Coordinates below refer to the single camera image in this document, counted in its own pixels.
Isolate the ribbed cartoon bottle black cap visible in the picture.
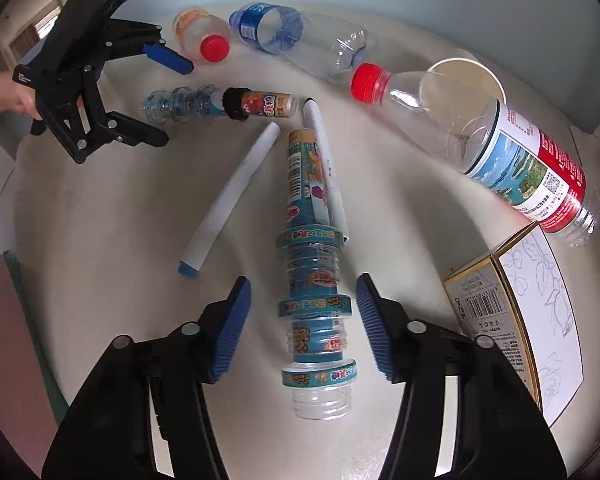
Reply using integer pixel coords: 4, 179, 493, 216
140, 84, 298, 125

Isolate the white marker blue end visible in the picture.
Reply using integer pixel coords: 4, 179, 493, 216
178, 122, 280, 278

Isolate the ribbed cartoon bottle teal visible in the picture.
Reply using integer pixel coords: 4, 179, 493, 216
276, 128, 358, 420

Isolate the white silver marker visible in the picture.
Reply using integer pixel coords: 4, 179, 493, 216
302, 98, 349, 240

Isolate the person left hand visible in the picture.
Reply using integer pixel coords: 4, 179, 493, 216
0, 73, 42, 120

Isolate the orange label bottle red cap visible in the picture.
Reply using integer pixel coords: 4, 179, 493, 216
172, 8, 230, 63

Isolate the white gold medicine box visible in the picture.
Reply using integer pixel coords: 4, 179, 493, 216
443, 223, 583, 425

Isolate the blue label water bottle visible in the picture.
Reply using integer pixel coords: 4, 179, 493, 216
228, 2, 377, 86

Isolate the clear bottle red cap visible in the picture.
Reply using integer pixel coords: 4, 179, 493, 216
350, 63, 600, 246

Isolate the white paper cup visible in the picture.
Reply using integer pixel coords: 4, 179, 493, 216
418, 49, 507, 106

